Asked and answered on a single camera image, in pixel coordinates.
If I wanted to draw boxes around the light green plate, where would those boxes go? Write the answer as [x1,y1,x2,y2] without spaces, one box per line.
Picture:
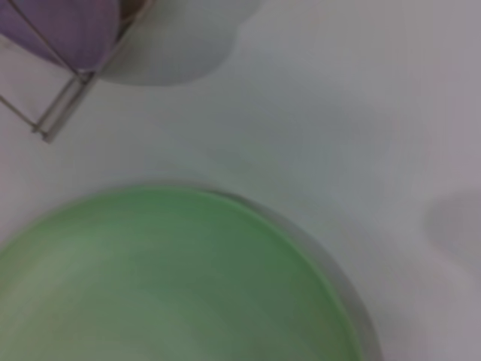
[0,184,362,361]

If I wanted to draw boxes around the wire plate rack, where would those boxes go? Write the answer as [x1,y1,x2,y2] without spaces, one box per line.
[0,0,157,144]

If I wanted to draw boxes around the lilac plate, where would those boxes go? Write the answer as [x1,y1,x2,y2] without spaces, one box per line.
[0,0,122,74]

